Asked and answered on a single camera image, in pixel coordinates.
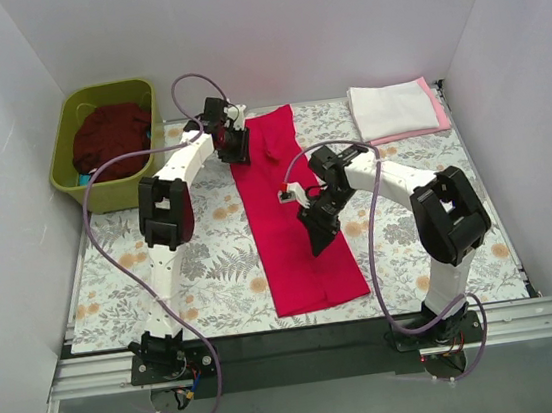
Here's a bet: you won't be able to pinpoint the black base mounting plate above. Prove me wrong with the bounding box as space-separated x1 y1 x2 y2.
125 304 491 409

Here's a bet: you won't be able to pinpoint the folded pink t shirt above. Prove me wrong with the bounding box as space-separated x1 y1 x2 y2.
360 78 451 145

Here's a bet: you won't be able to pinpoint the teal cloth in bin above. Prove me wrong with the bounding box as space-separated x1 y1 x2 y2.
78 174 92 186

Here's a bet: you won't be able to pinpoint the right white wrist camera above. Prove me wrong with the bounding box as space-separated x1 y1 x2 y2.
277 182 310 208

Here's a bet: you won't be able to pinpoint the bright red t shirt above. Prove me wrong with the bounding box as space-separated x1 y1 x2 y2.
231 104 370 318

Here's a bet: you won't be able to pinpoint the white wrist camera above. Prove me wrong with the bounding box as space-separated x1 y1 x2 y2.
224 102 246 131
277 182 310 208

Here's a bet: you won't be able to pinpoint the folded white t shirt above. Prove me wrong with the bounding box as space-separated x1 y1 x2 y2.
347 78 441 142

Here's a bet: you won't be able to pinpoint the aluminium frame rail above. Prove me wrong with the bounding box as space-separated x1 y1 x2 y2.
50 297 552 401

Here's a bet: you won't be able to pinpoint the floral patterned table mat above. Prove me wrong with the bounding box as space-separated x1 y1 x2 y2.
66 99 529 354

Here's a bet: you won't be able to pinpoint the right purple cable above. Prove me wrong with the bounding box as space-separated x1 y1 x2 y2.
274 125 494 401

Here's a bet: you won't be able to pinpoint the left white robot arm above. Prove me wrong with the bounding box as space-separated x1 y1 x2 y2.
129 97 250 381

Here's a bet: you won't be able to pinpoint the dark maroon t shirt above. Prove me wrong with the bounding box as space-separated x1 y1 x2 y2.
72 102 152 175

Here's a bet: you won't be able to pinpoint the purple cable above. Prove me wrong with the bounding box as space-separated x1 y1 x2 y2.
274 125 494 401
67 67 282 413

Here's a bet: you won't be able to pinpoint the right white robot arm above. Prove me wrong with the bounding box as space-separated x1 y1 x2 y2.
278 141 492 345

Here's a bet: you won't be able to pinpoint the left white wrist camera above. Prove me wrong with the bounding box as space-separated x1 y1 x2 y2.
224 102 246 131

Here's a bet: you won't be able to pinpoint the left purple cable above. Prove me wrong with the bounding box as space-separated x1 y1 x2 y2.
67 67 282 413

